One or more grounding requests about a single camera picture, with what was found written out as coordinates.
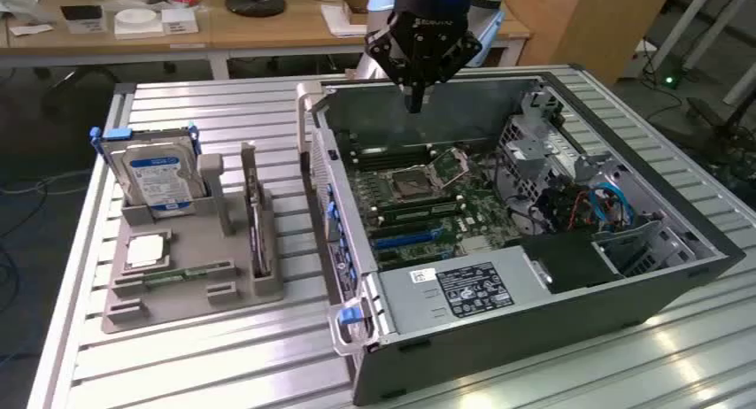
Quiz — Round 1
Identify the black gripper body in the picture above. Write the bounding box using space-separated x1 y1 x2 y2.
386 0 477 88

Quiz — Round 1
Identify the green graphics card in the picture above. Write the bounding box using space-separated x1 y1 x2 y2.
238 140 278 281

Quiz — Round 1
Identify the white paper stack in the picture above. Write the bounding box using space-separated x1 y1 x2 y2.
320 4 370 38

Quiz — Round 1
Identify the wooden desk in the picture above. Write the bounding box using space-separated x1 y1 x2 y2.
0 0 533 81

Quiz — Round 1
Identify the wooden cabinet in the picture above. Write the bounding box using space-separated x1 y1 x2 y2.
516 0 680 86

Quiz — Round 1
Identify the black round lamp base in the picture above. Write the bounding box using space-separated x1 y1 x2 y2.
222 0 289 19

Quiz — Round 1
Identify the metal socket cover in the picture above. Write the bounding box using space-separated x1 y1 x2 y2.
429 146 477 185

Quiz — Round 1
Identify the tall metal disk bay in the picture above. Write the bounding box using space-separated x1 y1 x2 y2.
493 112 616 197

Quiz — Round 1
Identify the CPU socket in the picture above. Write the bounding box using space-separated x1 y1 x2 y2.
384 166 442 203

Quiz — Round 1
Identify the plain white labelled box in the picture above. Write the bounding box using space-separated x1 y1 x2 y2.
160 8 198 36

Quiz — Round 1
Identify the green motherboard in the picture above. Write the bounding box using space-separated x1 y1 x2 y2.
338 141 524 273

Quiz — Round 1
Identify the RAM stick with label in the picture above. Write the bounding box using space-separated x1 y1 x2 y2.
377 195 468 227

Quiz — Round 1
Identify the black long expansion slot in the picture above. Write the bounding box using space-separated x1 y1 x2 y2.
366 218 453 240

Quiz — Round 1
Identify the white box with round dish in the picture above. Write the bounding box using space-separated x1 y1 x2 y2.
112 8 166 41

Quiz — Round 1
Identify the blue expansion slot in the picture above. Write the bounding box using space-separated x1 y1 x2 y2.
369 229 448 251

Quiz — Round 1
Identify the hard disk with blue label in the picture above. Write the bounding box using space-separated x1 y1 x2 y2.
104 136 205 219

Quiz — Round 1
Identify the black plastic shroud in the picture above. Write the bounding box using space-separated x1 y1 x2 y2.
522 229 628 295

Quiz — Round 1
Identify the white box with black top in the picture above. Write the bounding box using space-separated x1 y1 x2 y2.
58 4 109 35

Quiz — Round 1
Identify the low metal disk bay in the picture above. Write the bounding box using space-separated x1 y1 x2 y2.
592 220 701 280

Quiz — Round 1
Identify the grey parts rack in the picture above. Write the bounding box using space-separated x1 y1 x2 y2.
100 151 285 335

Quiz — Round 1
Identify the grey power supply unit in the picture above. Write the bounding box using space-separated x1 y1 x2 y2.
377 244 554 335

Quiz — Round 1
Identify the small white paper slip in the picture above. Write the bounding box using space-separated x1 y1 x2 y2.
6 23 56 37

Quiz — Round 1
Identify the silver CPU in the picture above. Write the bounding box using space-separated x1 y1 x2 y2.
124 235 168 268

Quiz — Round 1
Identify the bare green RAM stick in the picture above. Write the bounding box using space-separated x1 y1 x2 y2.
140 263 229 286

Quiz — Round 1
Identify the open black PC case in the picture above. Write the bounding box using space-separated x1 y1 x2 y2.
294 70 746 406

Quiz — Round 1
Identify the white table frame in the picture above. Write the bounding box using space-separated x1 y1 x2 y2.
646 0 756 107

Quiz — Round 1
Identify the blue wire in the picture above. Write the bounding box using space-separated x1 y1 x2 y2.
589 182 637 233

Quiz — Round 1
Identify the red wire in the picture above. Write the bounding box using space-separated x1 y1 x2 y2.
564 189 596 233

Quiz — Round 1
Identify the blue disk carrier frame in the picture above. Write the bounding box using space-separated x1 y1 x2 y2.
86 122 206 206

